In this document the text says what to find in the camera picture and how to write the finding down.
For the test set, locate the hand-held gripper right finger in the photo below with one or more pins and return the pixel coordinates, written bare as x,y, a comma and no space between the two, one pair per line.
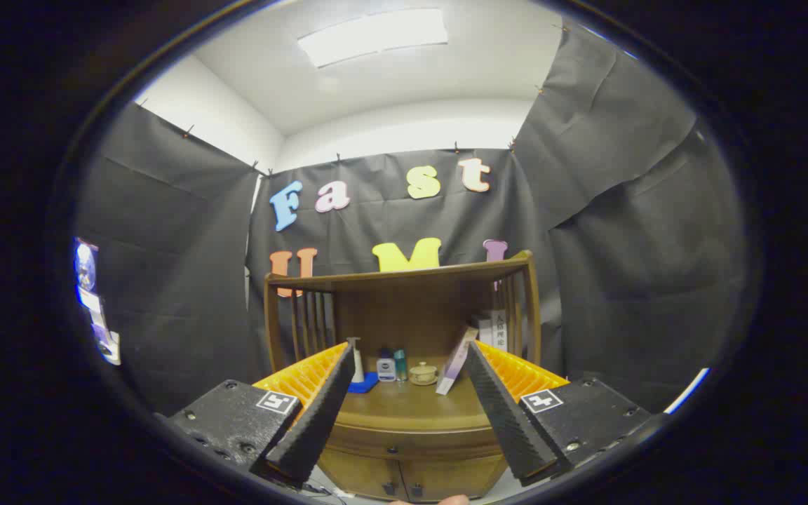
509,428

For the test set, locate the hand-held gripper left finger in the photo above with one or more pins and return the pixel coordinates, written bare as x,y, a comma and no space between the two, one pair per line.
320,428

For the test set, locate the wooden drawer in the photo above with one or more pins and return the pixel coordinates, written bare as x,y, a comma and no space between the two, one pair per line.
418,442

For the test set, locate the wooden cabinet door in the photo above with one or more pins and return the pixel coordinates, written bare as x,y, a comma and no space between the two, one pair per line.
362,477
453,477

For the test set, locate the wooden countertop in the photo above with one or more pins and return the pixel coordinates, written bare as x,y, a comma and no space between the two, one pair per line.
411,403

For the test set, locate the wooden cabinet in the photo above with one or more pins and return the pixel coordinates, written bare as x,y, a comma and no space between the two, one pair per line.
411,308

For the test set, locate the blue folded cloth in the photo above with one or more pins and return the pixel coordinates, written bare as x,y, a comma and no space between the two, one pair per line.
365,386

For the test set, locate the white pump bottle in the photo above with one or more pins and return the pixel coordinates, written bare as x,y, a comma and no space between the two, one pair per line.
357,365

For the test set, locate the purple book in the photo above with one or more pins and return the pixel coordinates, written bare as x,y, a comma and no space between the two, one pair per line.
454,365

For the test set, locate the white lotion bottle blue cap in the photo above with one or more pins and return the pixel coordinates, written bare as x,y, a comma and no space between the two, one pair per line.
386,368

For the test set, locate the white book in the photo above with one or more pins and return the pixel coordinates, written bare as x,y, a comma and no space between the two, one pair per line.
499,330

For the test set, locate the lidded beige tea cup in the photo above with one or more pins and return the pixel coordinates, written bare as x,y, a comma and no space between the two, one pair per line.
423,374

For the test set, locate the teal slim bottle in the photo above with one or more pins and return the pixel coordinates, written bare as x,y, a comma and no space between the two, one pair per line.
400,365

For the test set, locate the ceiling light panel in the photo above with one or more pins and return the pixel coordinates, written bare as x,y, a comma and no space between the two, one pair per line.
376,35

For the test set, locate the wall poster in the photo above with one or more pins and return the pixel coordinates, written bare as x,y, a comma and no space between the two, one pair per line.
88,280

